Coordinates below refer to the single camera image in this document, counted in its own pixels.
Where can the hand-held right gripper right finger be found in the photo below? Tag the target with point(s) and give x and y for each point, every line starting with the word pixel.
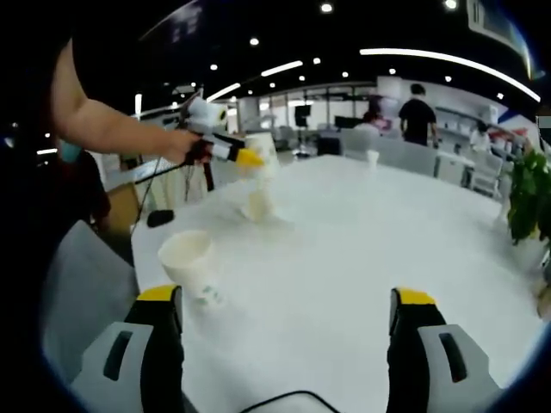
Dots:
pixel 435 365

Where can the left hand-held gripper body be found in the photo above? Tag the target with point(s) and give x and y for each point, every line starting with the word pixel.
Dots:
pixel 206 116

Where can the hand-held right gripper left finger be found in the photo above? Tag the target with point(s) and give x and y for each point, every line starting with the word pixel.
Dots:
pixel 129 365

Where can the person's left hand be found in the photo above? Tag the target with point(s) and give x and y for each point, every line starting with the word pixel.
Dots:
pixel 181 144

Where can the black monitor on stand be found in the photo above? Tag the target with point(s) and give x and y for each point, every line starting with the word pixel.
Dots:
pixel 302 114

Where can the short ceiling light strip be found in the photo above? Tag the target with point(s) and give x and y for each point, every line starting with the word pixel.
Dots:
pixel 282 68

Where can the light grey office chair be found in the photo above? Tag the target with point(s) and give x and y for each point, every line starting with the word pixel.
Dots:
pixel 86 284

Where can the black computer mouse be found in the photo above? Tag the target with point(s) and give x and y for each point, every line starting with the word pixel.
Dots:
pixel 160 217

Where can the white table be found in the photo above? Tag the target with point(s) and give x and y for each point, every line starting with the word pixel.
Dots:
pixel 344 279

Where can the brown cabinet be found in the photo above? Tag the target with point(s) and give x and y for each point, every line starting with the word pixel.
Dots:
pixel 120 206

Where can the pink screen monitor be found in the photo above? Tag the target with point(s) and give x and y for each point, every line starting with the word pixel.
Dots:
pixel 384 123

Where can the group of round ceiling spotlights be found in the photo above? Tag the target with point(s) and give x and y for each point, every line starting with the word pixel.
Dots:
pixel 326 7

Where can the potted green plant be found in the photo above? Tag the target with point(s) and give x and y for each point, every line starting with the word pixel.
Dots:
pixel 527 198

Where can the white slatted chair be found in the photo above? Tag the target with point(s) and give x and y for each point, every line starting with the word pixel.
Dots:
pixel 486 172

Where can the curved ceiling light strip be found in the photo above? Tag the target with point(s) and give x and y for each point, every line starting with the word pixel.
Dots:
pixel 430 55

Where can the ceiling air conditioner vent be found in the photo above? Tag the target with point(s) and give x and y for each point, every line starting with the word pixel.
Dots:
pixel 490 21

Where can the white wall shelf unit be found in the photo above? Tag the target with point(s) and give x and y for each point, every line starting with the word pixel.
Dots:
pixel 456 120

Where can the red blue wall banner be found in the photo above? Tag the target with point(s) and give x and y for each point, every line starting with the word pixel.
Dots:
pixel 512 127

